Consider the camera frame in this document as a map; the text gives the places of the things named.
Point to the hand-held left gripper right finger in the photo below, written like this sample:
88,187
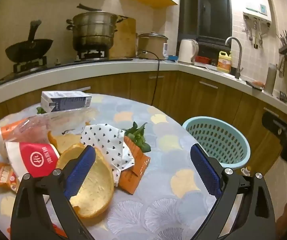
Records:
204,172

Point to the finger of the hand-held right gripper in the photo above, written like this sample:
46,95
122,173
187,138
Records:
273,125

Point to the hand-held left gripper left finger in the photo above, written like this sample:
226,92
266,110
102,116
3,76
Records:
81,172

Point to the light blue plastic basket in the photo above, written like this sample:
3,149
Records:
216,140

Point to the orange and white paper cup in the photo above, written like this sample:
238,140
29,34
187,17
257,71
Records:
33,160

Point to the large orange foil packet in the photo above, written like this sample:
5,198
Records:
133,172

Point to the bread slice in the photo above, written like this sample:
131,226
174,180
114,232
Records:
63,141
98,187

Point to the white heart-print wrapper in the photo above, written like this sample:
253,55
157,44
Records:
103,140

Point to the grey cylindrical canister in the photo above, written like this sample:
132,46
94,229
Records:
270,80

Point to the clear plastic bread bag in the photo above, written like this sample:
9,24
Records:
33,127

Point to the green leafy vegetable bunch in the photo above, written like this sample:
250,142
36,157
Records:
138,137

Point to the steel kitchen faucet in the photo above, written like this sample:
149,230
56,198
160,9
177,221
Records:
239,62

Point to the white and blue milk carton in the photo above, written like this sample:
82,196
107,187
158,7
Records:
63,101

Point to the small green leaf scrap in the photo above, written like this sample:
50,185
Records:
41,110

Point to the wooden kitchen cabinets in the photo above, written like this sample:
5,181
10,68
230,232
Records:
196,97

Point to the small orange snack packet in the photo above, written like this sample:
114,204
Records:
3,177

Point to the yellow detergent bottle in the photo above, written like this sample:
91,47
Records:
224,62

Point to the red dish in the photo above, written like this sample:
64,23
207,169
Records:
203,60

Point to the black gas stove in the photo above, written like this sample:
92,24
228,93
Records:
58,63

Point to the white electric kettle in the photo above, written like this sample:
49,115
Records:
187,52

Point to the small blue box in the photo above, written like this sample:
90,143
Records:
173,58

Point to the dark window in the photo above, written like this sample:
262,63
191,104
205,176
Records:
204,12

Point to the black wok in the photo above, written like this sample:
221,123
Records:
29,48

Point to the beige rice cooker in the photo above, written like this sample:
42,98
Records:
151,45

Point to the wooden cutting board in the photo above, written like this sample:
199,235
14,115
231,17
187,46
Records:
124,40

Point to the steel steamer pot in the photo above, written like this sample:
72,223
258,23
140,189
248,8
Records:
93,27

